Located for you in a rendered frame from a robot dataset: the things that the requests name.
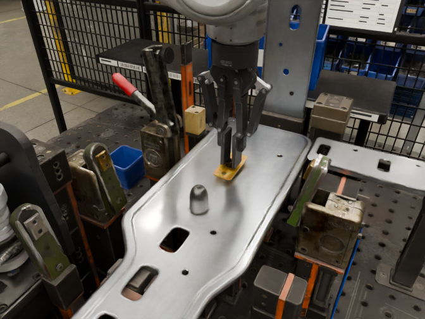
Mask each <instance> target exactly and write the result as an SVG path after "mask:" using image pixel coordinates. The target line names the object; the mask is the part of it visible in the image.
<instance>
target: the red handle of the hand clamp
mask: <svg viewBox="0 0 425 319"><path fill-rule="evenodd" d="M112 81H113V82H114V83H115V84H116V85H117V86H118V87H119V88H120V89H121V90H122V91H123V92H125V93H126V94H127V95H128V96H129V97H131V98H132V99H134V100H135V101H136V102H137V103H138V104H139V105H141V107H143V109H145V110H146V111H147V112H148V113H149V114H150V115H151V116H153V117H154V118H155V119H156V120H157V115H156V110H155V107H154V105H153V104H152V103H151V102H150V101H149V100H148V99H146V98H145V97H144V96H143V95H142V94H141V93H140V92H139V91H138V89H137V88H135V87H134V86H133V85H132V84H131V83H130V82H129V81H128V80H127V79H126V78H125V77H124V76H122V75H121V74H120V73H114V74H113V75H112ZM168 120H169V125H170V129H172V128H173V126H174V123H173V121H171V120H170V119H168Z"/></svg>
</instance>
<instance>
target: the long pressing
mask: <svg viewBox="0 0 425 319"><path fill-rule="evenodd" d="M312 146H313V143H312V141H311V140H310V138H308V137H306V136H304V135H302V134H297V133H294V132H289V131H286V130H282V129H278V128H274V127H269V126H265V125H261V124H259V125H258V128H257V131H256V132H255V133H254V134H253V136H252V137H247V142H246V148H245V149H244V150H243V152H242V155H245V156H247V160H246V161H245V163H244V164H243V165H242V166H241V168H240V169H239V171H237V173H236V174H235V176H234V177H233V178H232V179H231V180H227V179H224V178H220V177H217V176H214V175H213V172H214V171H215V170H216V169H217V167H218V166H219V165H220V159H221V146H218V131H217V130H216V129H215V128H213V129H212V130H211V131H210V132H209V133H208V134H207V135H206V136H205V137H204V138H203V139H202V140H200V141H199V142H198V143H197V144H196V145H195V146H194V147H193V148H192V149H191V150H190V151H189V152H188V153H187V154H186V155H185V156H184V157H183V158H182V159H181V160H180V161H179V162H178V163H177V164H176V165H175V166H174V167H173V168H171V169H170V170H169V171H168V172H167V173H166V174H165V175H164V176H163V177H162V178H161V179H160V180H159V181H158V182H156V183H155V184H154V185H153V186H152V187H151V188H150V189H149V190H148V191H147V192H146V193H145V194H144V195H143V196H142V197H141V198H140V199H139V200H138V201H137V202H136V203H135V204H134V205H133V206H132V207H131V208H130V209H128V210H127V211H126V213H125V214H124V215H123V218H122V220H121V228H122V233H123V242H124V247H125V255H124V257H123V259H122V261H121V263H120V264H119V265H118V266H117V267H116V268H115V269H114V271H113V272H112V273H111V274H110V275H109V276H108V277H107V279H106V280H105V281H104V282H103V283H102V284H101V285H100V286H99V287H98V288H97V289H96V290H95V292H94V293H93V294H92V295H91V296H90V297H89V298H88V300H86V302H84V303H83V305H82V306H81V307H80V308H79V309H78V310H77V312H76V313H75V314H74V315H73V316H72V317H71V318H70V319H98V318H99V317H100V316H102V315H108V316H110V317H112V318H114V319H199V317H200V316H201V314H202V312H203V311H204V309H205V307H206V306H207V305H208V303H209V302H210V301H211V300H212V299H213V298H214V297H216V296H217V295H218V294H220V293H221V292H223V291H224V290H225V289H227V288H228V287H229V286H231V285H232V284H234V283H235V282H236V281H238V280H239V279H241V278H242V277H243V276H244V275H245V273H246V272H247V270H248V269H249V266H250V265H251V263H252V261H253V259H254V257H255V256H256V254H257V252H258V250H259V248H260V246H261V244H262V242H263V240H264V239H265V237H266V235H267V233H268V231H269V229H270V228H271V226H272V224H273V222H274V220H275V218H276V216H277V214H278V212H279V210H280V209H281V207H282V205H283V203H284V202H285V199H286V197H287V195H288V193H289V192H290V190H291V188H292V186H293V184H294V183H295V181H296V179H297V177H298V175H299V173H300V171H301V169H302V167H303V166H304V164H305V162H306V160H307V155H308V154H309V151H310V150H311V147H312ZM278 155H282V157H278ZM197 184H200V185H203V186H204V187H205V188H206V189H207V193H208V201H209V210H208V212H207V213H205V214H203V215H195V214H193V213H192V212H191V211H190V199H189V195H190V191H191V188H192V187H193V186H195V185H197ZM175 228H180V229H182V230H185V231H187V232H188V233H189V236H188V237H187V238H186V240H185V241H184V242H183V244H182V245H181V246H180V247H179V249H178V250H177V251H176V252H173V253H170V252H167V251H165V250H163V249H161V248H160V245H161V243H162V242H163V240H165V238H166V237H167V236H168V235H169V233H170V232H171V231H172V230H173V229H175ZM211 231H215V232H216V234H214V235H212V234H211ZM143 266H148V267H150V268H152V269H155V270H156V271H157V272H158V276H157V277H156V279H155V280H154V281H153V283H152V284H151V285H150V286H149V288H148V289H147V290H146V291H145V292H144V294H143V295H142V297H141V298H140V299H138V300H136V301H132V300H129V299H128V298H126V297H124V296H122V294H121V292H122V290H123V288H124V287H125V286H126V285H127V283H129V281H130V280H131V279H132V278H133V276H134V275H135V274H136V273H137V272H138V271H139V270H140V269H141V268H142V267H143ZM184 270H188V274H187V275H183V274H182V271H184Z"/></svg>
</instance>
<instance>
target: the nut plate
mask: <svg viewBox="0 0 425 319"><path fill-rule="evenodd" d="M231 158H232V152H231V154H230V158H228V159H227V160H226V162H225V165H219V166H218V167H217V169H216V170H215V171H214V172H213V175H214V176H217V177H220V178H224V179H227V180H231V179H232V178H233V177H234V176H235V174H236V173H237V171H239V169H240V168H241V166H242V165H243V164H244V163H245V161H246V160H247V156H245V155H242V161H241V162H240V164H239V165H238V166H237V167H236V168H235V169H234V168H232V167H231V163H230V162H231ZM222 173H226V175H223V174H222Z"/></svg>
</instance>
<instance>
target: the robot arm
mask: <svg viewBox="0 0 425 319"><path fill-rule="evenodd" d="M156 1H159V2H160V3H163V4H165V5H167V6H169V7H171V8H173V9H175V10H176V11H177V12H179V13H181V14H182V15H183V16H185V17H187V18H189V19H191V20H193V21H195V22H198V23H201V24H205V25H206V29H207V35H208V36H209V37H210V38H211V61H212V65H211V67H210V69H209V71H204V72H202V73H201V74H200V75H198V76H197V80H198V82H199V84H200V86H201V88H202V95H203V98H204V106H205V109H206V116H207V123H208V125H209V127H214V128H215V129H216V130H217V131H218V146H221V159H220V165H225V162H226V160H227V159H228V158H230V154H231V132H232V127H228V128H227V126H229V124H228V119H229V112H230V101H231V95H234V102H235V109H236V128H237V132H236V133H235V134H234V135H233V136H232V158H231V167H232V168H234V169H235V168H236V167H237V166H238V165H239V164H240V162H241V161H242V152H243V150H244V149H245V148H246V142H247V137H252V136H253V134H254V133H255V132H256V131H257V128H258V125H259V121H260V118H261V114H262V110H263V107H264V103H265V100H266V96H267V95H268V94H269V92H270V91H271V89H272V88H273V85H272V84H271V83H267V84H266V83H265V82H264V81H262V80H261V79H260V78H259V72H258V69H257V64H258V56H259V39H260V38H262V37H263V36H264V33H265V26H266V11H267V7H268V0H156ZM213 80H214V81H215V83H216V85H217V86H218V98H219V104H218V105H217V101H216V93H215V88H214V83H213ZM253 85H255V86H256V89H255V92H256V94H257V96H256V98H255V99H254V104H253V107H252V111H251V114H250V119H249V124H248V110H247V98H248V96H249V90H250V89H251V88H252V87H253Z"/></svg>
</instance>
